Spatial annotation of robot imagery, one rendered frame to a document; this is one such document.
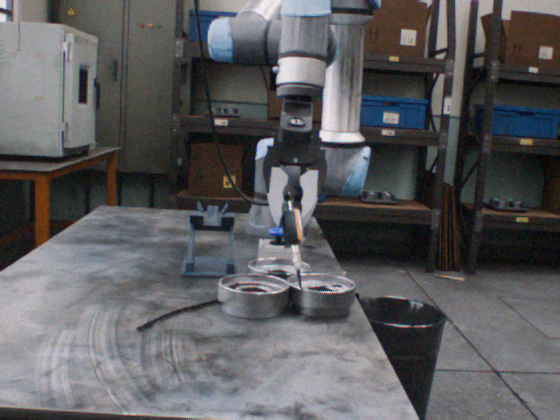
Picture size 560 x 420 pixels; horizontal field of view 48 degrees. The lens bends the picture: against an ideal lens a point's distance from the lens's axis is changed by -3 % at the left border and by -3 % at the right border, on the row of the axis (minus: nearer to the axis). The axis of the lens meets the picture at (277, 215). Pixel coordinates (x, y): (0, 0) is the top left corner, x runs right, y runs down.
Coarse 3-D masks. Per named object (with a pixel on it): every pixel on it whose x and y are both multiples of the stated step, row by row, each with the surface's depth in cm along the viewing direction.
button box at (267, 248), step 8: (264, 240) 123; (272, 240) 124; (264, 248) 118; (272, 248) 118; (280, 248) 118; (288, 248) 118; (264, 256) 118; (272, 256) 118; (280, 256) 118; (288, 256) 118
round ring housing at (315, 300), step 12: (312, 276) 102; (324, 276) 102; (336, 276) 102; (300, 288) 93; (312, 288) 99; (324, 288) 100; (336, 288) 99; (348, 288) 99; (300, 300) 94; (312, 300) 93; (324, 300) 93; (336, 300) 93; (348, 300) 94; (300, 312) 95; (312, 312) 94; (324, 312) 93; (336, 312) 94
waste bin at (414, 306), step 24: (384, 312) 238; (408, 312) 236; (432, 312) 229; (384, 336) 208; (408, 336) 207; (432, 336) 210; (408, 360) 209; (432, 360) 215; (408, 384) 212; (432, 384) 222
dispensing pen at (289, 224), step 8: (288, 200) 98; (288, 208) 98; (288, 216) 95; (288, 224) 95; (296, 224) 95; (288, 232) 95; (296, 232) 95; (288, 240) 94; (296, 240) 95; (296, 248) 95; (296, 256) 95; (296, 264) 95
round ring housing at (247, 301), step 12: (228, 276) 98; (240, 276) 99; (252, 276) 100; (264, 276) 99; (228, 288) 91; (240, 288) 96; (252, 288) 97; (264, 288) 96; (288, 288) 94; (228, 300) 91; (240, 300) 90; (252, 300) 90; (264, 300) 90; (276, 300) 91; (288, 300) 94; (228, 312) 92; (240, 312) 91; (252, 312) 91; (264, 312) 91; (276, 312) 92
